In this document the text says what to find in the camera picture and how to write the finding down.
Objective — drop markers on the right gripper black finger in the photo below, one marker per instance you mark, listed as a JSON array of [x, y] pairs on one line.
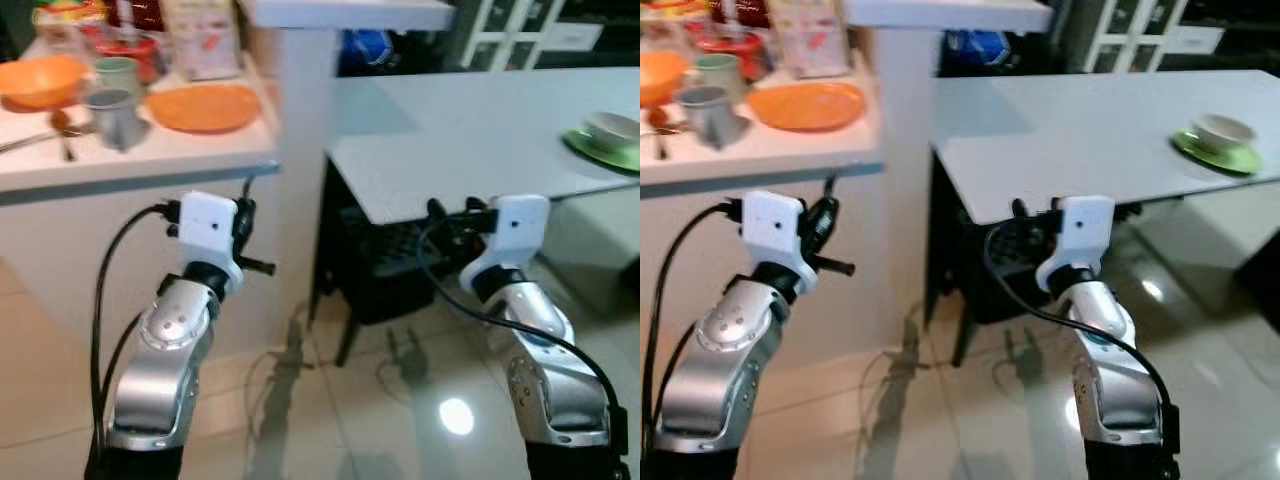
[[1018, 208], [436, 209], [1028, 234], [450, 237]]

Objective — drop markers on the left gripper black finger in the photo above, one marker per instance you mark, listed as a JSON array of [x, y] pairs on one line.
[[246, 188], [832, 265], [258, 265], [828, 187]]

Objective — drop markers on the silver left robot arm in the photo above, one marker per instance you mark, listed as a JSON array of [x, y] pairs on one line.
[[715, 360], [165, 360]]

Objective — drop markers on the white pillar with shelf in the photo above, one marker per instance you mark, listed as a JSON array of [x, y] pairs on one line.
[[300, 150]]

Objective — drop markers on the black crate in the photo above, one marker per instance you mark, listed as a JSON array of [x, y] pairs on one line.
[[985, 285], [385, 270]]

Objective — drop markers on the orange plate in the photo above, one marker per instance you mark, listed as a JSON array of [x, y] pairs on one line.
[[205, 108], [805, 105]]

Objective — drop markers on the grey mug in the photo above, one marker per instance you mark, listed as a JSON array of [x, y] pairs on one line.
[[712, 118], [118, 120]]

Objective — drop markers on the green plate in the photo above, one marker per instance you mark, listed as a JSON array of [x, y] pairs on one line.
[[600, 152], [1215, 158]]

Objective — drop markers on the beige printed box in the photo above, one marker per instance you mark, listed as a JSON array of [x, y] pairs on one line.
[[200, 40], [812, 38]]

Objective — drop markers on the pale green mug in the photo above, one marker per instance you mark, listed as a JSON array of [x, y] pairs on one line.
[[718, 72], [118, 75]]

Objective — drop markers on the blue bag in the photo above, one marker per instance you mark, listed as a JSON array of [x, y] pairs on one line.
[[975, 48], [365, 50]]

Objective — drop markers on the red bowl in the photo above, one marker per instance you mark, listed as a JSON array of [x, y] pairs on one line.
[[130, 50], [735, 48]]

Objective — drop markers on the white ribbed bowl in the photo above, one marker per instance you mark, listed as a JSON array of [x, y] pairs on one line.
[[615, 130], [1225, 132]]

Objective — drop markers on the metal spoon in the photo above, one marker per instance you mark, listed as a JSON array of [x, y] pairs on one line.
[[62, 125], [657, 122]]

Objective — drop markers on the white glass-door cabinet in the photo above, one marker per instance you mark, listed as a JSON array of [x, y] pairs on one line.
[[530, 35], [1140, 35]]

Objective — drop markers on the orange bowl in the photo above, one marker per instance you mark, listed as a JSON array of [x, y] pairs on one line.
[[660, 78], [40, 80]]

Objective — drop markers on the metal fork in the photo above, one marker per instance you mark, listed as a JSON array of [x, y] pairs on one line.
[[30, 142]]

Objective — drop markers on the yellow snack packet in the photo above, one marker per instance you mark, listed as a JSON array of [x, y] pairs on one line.
[[70, 12], [670, 8]]

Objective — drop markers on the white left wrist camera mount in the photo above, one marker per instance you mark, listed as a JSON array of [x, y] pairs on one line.
[[208, 235], [772, 232]]

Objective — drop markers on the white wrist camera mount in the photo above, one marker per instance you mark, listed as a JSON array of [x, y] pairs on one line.
[[515, 235], [1085, 235], [772, 232], [208, 235]]

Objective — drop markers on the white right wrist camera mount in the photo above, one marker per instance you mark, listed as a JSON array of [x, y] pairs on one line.
[[515, 235], [1085, 235]]

